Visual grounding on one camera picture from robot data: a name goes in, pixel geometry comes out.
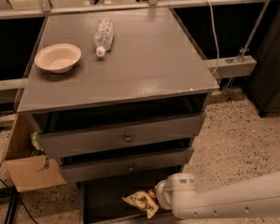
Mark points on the metal frame rail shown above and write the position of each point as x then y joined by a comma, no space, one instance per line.
41,8

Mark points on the grey drawer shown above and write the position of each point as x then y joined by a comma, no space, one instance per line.
91,140
101,200
125,165

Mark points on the white paper bowl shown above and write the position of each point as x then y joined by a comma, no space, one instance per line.
58,58

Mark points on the grey middle drawer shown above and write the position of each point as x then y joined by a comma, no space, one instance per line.
125,165

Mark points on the grey bottom drawer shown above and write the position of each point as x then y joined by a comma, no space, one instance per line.
101,200

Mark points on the brown chip bag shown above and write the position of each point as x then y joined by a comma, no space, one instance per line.
145,201

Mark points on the grey drawer cabinet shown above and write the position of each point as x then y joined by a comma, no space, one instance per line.
151,72

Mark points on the clear plastic water bottle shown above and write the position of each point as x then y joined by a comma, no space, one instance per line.
104,37

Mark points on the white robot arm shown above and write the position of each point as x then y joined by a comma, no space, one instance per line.
256,197

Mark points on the grey top drawer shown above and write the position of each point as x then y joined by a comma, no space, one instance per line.
91,140

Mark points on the brown cardboard box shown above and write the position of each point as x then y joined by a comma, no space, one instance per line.
28,172

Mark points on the dark cabinet at right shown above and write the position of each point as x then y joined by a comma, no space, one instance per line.
264,84

